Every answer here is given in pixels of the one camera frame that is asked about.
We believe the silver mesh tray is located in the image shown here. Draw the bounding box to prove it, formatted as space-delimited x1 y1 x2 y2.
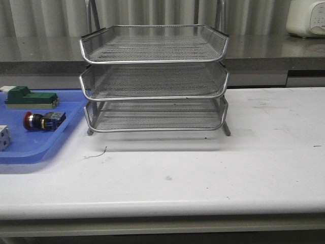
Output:
79 24 229 65
84 97 228 133
79 62 230 102

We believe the red emergency stop button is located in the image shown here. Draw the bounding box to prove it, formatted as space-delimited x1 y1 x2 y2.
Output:
23 111 66 131

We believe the silver mesh bottom tray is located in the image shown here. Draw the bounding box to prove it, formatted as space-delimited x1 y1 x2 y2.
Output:
84 97 228 133

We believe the silver mesh top tray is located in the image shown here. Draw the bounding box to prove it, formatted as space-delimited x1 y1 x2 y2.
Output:
79 24 229 65

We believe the grey stone counter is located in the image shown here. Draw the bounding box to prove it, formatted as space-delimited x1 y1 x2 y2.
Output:
1 34 324 89

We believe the blue plastic tray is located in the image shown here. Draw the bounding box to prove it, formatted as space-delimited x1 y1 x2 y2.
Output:
1 89 86 164

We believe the white terminal block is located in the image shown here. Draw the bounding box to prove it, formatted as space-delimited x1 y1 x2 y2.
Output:
0 125 12 151

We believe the white appliance on counter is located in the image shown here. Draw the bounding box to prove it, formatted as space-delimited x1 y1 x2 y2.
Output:
286 0 324 38

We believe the silver metal rack frame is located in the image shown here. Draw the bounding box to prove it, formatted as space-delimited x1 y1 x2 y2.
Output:
86 1 230 135

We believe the thin wire scrap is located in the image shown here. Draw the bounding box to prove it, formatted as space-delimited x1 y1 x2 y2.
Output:
83 146 108 159

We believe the green electrical switch block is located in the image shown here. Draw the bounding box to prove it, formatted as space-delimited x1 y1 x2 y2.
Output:
1 86 59 109

